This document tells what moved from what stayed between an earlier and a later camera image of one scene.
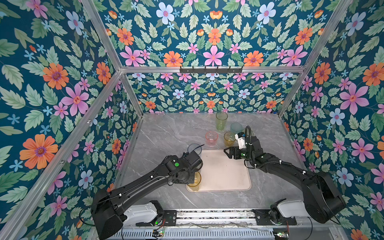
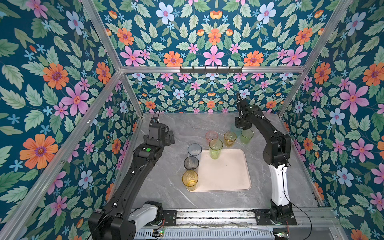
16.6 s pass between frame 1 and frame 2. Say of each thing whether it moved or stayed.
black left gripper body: moved
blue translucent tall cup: stayed
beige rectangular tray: stayed
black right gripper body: moved
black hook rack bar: stayed
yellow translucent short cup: stayed
